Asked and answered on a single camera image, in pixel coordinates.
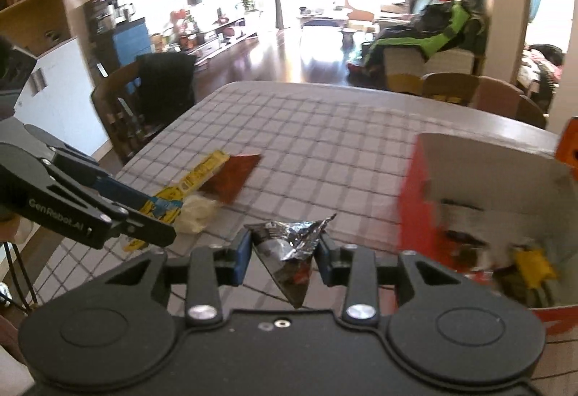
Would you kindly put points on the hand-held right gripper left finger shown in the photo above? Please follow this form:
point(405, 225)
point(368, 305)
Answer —
point(242, 258)

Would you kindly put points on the dark coffee table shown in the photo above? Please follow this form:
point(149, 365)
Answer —
point(323, 19)

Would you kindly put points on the brown cookie packet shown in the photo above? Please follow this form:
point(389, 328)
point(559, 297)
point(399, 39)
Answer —
point(230, 179)

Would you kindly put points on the blue cabinet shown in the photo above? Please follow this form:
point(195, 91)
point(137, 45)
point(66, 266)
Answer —
point(131, 43)

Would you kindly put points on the white cabinet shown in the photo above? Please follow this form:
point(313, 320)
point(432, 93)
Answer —
point(63, 98)

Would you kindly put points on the black coffee machine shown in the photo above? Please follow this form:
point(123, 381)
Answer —
point(104, 14)

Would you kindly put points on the beige sofa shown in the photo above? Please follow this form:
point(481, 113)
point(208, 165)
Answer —
point(447, 62)

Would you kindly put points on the low media console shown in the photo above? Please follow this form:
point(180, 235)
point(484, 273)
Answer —
point(216, 39)

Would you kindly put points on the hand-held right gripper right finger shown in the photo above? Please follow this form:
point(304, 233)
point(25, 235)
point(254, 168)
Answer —
point(326, 263)

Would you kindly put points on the wooden chair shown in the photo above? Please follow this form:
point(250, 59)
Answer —
point(113, 107)

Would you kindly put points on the dark cloth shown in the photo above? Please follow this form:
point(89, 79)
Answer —
point(167, 84)

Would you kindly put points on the checked tablecloth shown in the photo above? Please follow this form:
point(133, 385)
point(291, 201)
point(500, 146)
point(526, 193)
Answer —
point(316, 143)

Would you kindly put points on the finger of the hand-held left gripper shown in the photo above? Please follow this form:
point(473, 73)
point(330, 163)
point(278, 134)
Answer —
point(122, 190)
point(144, 229)

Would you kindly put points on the green and black jacket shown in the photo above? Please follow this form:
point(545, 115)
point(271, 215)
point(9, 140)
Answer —
point(433, 32)

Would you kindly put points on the cream plastic snack bag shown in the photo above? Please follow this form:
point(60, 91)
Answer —
point(196, 213)

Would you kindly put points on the yellow cartoon snack packet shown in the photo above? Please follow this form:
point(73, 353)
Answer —
point(165, 202)

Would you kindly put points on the dark triangular snack packet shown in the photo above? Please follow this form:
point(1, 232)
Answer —
point(289, 260)

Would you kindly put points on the brown dining chair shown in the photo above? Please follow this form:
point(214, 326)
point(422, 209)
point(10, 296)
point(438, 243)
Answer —
point(505, 100)
point(451, 89)

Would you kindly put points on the orange plastic object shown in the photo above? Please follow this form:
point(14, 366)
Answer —
point(570, 143)

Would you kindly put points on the red cardboard box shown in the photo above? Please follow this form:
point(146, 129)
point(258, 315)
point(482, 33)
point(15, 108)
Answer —
point(417, 206)

